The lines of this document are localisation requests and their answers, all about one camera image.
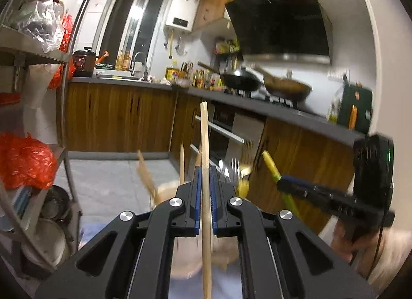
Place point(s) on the silver fork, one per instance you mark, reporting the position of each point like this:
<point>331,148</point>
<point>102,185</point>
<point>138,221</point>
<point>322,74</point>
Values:
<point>234,168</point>

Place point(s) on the metal kitchen faucet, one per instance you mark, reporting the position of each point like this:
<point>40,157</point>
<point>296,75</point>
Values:
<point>141,60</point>

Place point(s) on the silver spoon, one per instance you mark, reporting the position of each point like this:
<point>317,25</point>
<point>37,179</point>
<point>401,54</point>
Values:
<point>223,167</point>

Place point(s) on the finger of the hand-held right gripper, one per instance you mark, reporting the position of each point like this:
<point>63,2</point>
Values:
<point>309,189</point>

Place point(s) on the black range hood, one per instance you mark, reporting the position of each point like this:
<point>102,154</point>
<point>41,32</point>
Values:
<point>280,22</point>

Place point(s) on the wooden chopstick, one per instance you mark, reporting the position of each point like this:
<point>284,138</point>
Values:
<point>205,144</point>
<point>182,163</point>
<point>146,170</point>

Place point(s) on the grey kitchen countertop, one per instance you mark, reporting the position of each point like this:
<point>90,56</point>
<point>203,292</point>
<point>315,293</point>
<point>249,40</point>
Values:
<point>283,112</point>

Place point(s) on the metal shelf rack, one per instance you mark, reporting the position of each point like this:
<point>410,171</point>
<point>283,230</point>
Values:
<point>61,109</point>

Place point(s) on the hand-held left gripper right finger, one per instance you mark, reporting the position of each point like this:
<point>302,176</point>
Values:
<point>215,202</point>

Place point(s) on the black wok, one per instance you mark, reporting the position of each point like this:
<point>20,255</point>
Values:
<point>241,81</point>

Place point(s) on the white wall water heater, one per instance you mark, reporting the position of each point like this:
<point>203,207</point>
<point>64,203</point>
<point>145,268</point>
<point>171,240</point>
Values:
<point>182,9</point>

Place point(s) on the kitchen window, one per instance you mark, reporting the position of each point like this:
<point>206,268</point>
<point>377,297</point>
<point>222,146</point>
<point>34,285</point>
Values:
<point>128,22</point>

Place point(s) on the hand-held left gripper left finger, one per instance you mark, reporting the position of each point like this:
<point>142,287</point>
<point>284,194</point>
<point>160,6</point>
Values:
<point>198,202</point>

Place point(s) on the dark red rice cooker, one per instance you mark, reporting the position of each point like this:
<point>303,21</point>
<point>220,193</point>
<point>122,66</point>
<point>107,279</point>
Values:
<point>84,62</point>

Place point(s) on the yellow training chopstick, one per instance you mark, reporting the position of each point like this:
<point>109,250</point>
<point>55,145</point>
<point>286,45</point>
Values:
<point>243,187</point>
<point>272,167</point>

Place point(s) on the cream ceramic utensil holder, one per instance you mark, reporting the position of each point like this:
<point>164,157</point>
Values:
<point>225,250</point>

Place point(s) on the person's right hand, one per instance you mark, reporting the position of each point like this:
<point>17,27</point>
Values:
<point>363,249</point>

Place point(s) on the small steel pot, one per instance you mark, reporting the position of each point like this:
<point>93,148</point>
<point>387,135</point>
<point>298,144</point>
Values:
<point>56,202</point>

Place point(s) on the cooking oil bottles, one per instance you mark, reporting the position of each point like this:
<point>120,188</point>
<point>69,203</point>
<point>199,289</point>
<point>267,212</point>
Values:
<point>123,60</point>

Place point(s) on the yellow tin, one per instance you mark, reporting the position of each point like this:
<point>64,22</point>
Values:
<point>172,73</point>

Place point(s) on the wooden stove base cabinet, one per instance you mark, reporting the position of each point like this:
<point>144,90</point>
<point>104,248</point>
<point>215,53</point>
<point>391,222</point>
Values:
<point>309,157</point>

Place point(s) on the wooden sink base cabinet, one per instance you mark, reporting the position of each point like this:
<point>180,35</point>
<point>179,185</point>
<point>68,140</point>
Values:
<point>116,115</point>

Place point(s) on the yellow gas pipe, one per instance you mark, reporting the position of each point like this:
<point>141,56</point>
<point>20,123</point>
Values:
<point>172,44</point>

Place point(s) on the brown wok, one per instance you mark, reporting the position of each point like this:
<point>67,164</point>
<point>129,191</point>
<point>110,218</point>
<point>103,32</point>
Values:
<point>286,88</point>

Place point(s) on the red plastic bag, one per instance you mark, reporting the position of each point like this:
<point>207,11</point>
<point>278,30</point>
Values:
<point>25,160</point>
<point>66,35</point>

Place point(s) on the row of seasoning bottles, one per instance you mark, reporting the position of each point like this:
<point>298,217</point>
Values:
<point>202,78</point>

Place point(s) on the clear plastic bag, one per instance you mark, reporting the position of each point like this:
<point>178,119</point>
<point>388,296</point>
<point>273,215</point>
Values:
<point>41,22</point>

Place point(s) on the built-in steel oven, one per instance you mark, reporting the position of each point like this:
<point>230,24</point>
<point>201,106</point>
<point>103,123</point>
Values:
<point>225,125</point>

